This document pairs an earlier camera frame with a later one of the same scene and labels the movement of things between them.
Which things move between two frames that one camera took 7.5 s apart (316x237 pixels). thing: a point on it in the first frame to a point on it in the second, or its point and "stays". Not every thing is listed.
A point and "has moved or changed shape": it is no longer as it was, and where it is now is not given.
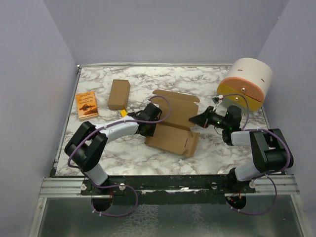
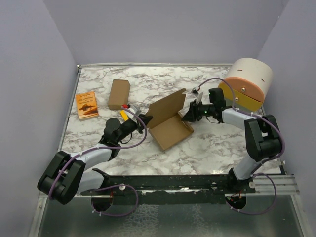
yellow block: x=123 y=112 stays
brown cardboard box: x=175 y=133 has moved or changed shape
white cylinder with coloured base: x=250 y=77 stays
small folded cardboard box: x=119 y=95 stays
